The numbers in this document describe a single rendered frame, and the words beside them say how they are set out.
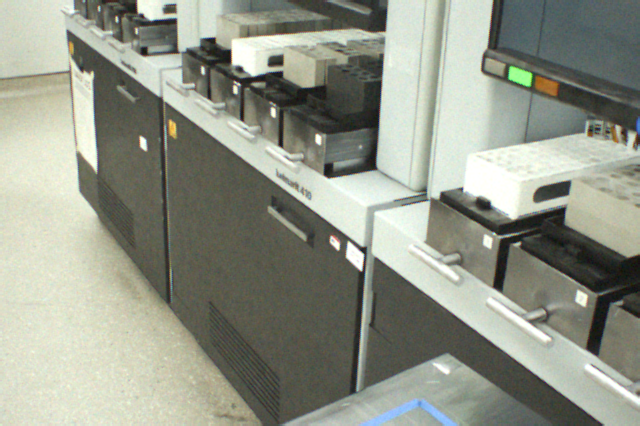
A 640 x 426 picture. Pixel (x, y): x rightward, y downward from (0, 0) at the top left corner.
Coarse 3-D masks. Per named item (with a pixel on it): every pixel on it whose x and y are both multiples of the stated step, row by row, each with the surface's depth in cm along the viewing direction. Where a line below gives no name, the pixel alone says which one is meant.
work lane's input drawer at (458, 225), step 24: (456, 192) 106; (432, 216) 108; (456, 216) 103; (480, 216) 100; (504, 216) 100; (528, 216) 100; (552, 216) 102; (432, 240) 109; (456, 240) 104; (480, 240) 100; (504, 240) 98; (432, 264) 102; (480, 264) 101; (504, 264) 99
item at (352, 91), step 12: (336, 72) 136; (348, 72) 134; (336, 84) 137; (348, 84) 133; (360, 84) 130; (372, 84) 130; (336, 96) 137; (348, 96) 134; (360, 96) 131; (372, 96) 131; (348, 108) 135; (360, 108) 132; (372, 108) 132
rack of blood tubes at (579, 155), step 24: (528, 144) 110; (552, 144) 111; (576, 144) 112; (600, 144) 112; (624, 144) 112; (480, 168) 103; (504, 168) 102; (528, 168) 102; (552, 168) 103; (576, 168) 103; (600, 168) 105; (480, 192) 104; (504, 192) 100; (528, 192) 99; (552, 192) 110
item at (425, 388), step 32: (384, 384) 67; (416, 384) 68; (448, 384) 68; (480, 384) 68; (320, 416) 63; (352, 416) 63; (384, 416) 64; (416, 416) 64; (448, 416) 64; (480, 416) 64; (512, 416) 64
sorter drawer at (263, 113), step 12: (252, 84) 149; (264, 84) 149; (276, 84) 146; (252, 96) 148; (264, 96) 145; (276, 96) 142; (288, 96) 143; (252, 108) 149; (264, 108) 144; (276, 108) 140; (288, 108) 141; (252, 120) 149; (264, 120) 145; (276, 120) 141; (240, 132) 145; (252, 132) 146; (264, 132) 146; (276, 132) 142; (276, 144) 143
